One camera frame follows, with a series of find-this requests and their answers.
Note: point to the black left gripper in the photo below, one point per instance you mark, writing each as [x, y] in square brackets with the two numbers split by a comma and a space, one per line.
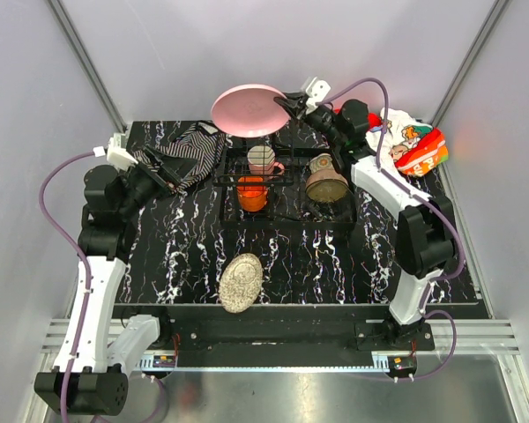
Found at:
[173, 169]

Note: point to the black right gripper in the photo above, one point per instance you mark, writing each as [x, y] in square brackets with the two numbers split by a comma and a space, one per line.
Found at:
[294, 102]

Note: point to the pink round plate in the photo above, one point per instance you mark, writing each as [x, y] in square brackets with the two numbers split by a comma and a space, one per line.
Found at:
[249, 111]

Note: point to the flower-shaped patterned dish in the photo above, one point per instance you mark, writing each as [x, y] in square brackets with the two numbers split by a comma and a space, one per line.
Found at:
[321, 162]

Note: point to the pink ceramic mug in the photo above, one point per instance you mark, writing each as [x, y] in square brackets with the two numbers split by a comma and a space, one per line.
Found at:
[262, 162]

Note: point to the orange plastic cup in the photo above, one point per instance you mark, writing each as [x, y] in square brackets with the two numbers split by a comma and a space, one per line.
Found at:
[252, 194]

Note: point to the beige speckled bowl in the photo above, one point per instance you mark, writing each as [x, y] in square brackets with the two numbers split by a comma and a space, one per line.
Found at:
[326, 186]

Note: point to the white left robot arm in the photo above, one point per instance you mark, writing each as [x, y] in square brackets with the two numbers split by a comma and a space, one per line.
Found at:
[90, 375]

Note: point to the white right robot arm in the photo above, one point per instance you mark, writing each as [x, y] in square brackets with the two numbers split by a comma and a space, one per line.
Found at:
[426, 237]

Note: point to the black metal dish rack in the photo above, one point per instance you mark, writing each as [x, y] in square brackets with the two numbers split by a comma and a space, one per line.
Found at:
[295, 145]

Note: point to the black white striped cloth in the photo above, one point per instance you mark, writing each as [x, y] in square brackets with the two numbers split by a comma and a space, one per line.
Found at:
[199, 140]

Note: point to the white red cartoon garment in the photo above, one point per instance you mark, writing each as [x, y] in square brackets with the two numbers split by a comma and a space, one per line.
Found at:
[404, 144]

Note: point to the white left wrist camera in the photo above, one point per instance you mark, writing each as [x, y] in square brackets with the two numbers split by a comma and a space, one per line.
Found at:
[117, 154]

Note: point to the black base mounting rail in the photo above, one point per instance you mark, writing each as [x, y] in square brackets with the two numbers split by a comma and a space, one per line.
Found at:
[273, 336]

